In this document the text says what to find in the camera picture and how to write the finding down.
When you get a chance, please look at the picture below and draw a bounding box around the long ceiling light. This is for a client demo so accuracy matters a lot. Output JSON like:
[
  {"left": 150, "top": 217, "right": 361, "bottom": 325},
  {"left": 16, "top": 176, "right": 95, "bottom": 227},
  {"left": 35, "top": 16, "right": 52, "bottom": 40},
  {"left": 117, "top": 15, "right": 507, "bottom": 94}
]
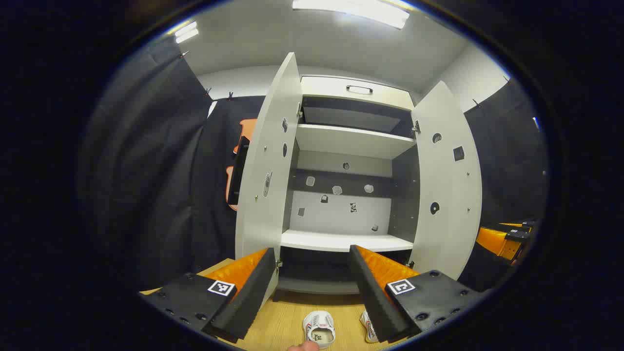
[
  {"left": 174, "top": 21, "right": 199, "bottom": 43},
  {"left": 292, "top": 0, "right": 410, "bottom": 30}
]

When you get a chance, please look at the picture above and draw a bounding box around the white cabinet drawer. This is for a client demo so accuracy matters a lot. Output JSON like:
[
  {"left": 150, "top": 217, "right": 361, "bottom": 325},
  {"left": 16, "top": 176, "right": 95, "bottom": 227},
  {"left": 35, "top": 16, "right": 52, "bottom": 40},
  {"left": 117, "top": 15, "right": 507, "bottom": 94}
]
[{"left": 301, "top": 75, "right": 415, "bottom": 112}]

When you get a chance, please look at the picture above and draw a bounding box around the white canvas shoe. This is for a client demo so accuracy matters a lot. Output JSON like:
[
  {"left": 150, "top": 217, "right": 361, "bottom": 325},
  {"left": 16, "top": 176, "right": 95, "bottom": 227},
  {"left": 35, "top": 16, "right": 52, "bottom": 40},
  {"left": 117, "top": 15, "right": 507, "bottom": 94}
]
[
  {"left": 302, "top": 311, "right": 336, "bottom": 349},
  {"left": 360, "top": 310, "right": 380, "bottom": 343}
]

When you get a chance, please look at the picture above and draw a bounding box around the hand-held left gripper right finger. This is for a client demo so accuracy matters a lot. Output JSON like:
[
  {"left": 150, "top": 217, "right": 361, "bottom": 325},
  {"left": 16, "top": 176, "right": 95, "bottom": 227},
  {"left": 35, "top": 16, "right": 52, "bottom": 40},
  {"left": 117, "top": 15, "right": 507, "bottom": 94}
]
[{"left": 348, "top": 245, "right": 492, "bottom": 344}]

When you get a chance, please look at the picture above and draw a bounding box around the white shoe cabinet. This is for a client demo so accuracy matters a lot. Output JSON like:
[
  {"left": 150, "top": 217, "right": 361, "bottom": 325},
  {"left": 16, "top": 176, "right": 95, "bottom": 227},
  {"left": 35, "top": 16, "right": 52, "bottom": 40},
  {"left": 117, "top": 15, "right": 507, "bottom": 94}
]
[{"left": 279, "top": 75, "right": 423, "bottom": 295}]

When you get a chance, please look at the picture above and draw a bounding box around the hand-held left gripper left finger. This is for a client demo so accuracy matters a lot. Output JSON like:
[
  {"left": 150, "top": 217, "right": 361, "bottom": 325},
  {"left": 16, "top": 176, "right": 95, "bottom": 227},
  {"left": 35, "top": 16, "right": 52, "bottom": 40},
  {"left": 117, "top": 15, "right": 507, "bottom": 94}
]
[{"left": 139, "top": 247, "right": 279, "bottom": 343}]

